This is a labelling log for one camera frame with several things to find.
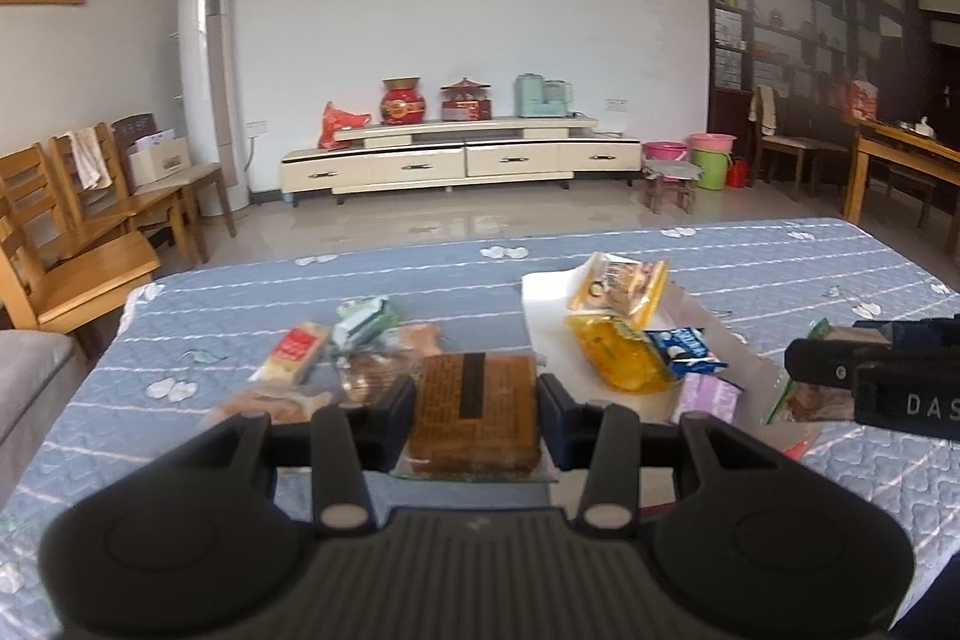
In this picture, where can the white box on chair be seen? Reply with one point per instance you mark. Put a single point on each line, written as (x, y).
(159, 156)

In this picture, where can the green bucket pink lid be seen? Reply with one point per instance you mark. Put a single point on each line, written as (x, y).
(711, 164)

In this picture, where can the dark brown wooden chair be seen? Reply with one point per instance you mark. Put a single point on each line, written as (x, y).
(795, 149)
(199, 175)

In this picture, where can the small red bucket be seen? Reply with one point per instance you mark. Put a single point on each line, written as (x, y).
(737, 174)

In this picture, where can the clear sliced bread packet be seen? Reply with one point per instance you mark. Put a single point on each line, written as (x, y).
(262, 404)

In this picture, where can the pink basin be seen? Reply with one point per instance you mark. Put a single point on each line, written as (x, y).
(664, 150)

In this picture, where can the white towel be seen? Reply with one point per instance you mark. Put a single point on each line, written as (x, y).
(88, 156)

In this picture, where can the wooden dining table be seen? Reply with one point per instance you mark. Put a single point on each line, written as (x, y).
(900, 149)

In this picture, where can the yellow-edged pastry packet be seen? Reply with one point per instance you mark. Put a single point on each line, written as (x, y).
(619, 287)

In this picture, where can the white cardboard box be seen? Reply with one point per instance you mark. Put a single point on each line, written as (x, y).
(544, 310)

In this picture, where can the orange snack packet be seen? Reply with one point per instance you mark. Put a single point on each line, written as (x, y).
(420, 340)

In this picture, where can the purple snack packet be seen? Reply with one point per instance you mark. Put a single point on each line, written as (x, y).
(705, 396)

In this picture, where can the grey sofa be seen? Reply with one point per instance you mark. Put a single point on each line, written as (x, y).
(30, 377)

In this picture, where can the yellow cake packet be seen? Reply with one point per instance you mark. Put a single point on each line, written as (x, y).
(622, 355)

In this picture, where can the cream TV cabinet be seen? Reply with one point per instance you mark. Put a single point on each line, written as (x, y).
(450, 160)

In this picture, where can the red snack packet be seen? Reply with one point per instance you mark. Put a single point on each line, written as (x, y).
(797, 449)

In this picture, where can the red gift box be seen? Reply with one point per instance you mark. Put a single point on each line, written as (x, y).
(465, 102)

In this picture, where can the brown cake packet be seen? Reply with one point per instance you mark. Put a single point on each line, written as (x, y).
(480, 415)

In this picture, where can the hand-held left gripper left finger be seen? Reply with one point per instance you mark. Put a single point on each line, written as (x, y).
(394, 426)

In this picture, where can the white wall socket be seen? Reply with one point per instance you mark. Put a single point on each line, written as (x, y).
(616, 105)
(257, 127)

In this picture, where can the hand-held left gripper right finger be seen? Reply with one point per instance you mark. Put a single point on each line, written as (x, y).
(559, 422)

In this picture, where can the clear brown snack packet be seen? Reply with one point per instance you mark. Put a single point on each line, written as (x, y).
(371, 377)

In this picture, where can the blue snack packet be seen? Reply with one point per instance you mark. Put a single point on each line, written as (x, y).
(686, 351)

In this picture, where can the white standing air conditioner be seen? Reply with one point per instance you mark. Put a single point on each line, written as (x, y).
(210, 85)

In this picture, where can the beige hanging cloth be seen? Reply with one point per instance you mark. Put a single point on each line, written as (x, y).
(763, 109)

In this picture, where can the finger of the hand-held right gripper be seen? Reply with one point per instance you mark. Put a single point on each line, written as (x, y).
(821, 364)
(915, 332)

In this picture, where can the mint green kitchen appliance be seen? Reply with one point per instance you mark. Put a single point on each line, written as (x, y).
(536, 96)

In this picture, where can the red gold jar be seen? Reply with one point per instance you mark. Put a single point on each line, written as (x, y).
(403, 104)

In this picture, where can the green white snack packet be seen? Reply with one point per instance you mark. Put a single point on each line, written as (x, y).
(364, 321)

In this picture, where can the white tissue box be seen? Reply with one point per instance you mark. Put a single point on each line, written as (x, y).
(924, 126)

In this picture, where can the red plastic bag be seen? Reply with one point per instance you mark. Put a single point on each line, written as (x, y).
(341, 129)

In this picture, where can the small wooden stool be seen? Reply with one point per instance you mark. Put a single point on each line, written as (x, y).
(671, 179)

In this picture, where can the green-edged biscuit packet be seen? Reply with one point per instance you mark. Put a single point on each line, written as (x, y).
(814, 404)

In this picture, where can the red label cracker packet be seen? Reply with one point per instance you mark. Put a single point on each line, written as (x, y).
(292, 351)

